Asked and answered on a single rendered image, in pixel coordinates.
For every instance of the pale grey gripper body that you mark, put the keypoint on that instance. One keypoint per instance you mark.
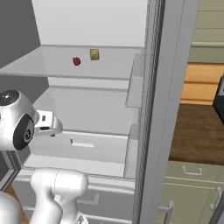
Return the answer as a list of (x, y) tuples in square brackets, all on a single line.
[(57, 127)]

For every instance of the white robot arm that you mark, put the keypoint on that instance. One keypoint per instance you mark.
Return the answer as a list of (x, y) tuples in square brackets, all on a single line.
[(17, 128)]

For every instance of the white fridge crisper drawer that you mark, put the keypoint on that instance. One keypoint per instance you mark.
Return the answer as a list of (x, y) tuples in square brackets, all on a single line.
[(96, 147)]

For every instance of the clear glass fridge shelf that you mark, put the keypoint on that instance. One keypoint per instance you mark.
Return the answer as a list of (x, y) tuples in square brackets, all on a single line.
[(58, 67)]

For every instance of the red strawberry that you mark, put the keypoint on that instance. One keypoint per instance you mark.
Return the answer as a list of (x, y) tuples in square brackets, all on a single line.
[(76, 61)]

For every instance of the clear fridge door bin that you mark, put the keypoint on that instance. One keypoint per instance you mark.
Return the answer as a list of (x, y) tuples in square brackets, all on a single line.
[(131, 154), (134, 84)]

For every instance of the grey fridge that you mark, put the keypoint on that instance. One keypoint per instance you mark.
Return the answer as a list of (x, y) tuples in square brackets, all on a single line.
[(87, 23)]

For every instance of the grey fridge door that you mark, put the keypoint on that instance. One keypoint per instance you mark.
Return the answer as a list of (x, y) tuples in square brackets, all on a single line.
[(166, 87)]

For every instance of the yellow cheese block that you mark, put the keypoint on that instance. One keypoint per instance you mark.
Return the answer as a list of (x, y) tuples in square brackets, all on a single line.
[(94, 54)]

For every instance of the grey freezer drawer front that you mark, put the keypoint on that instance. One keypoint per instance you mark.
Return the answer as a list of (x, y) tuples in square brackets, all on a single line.
[(113, 201)]

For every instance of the green drawer front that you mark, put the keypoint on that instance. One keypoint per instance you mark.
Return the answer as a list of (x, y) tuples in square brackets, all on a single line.
[(192, 172)]

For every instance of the light wood cupboard run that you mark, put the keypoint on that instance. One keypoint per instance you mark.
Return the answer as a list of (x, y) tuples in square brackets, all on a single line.
[(202, 84)]

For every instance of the green cupboard door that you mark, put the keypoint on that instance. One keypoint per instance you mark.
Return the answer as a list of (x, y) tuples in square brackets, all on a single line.
[(189, 204)]

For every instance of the black appliance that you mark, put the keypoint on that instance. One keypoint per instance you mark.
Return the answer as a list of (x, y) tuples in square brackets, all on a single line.
[(219, 99)]

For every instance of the green cupboard run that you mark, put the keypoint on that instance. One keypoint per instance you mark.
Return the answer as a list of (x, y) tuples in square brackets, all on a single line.
[(207, 29)]

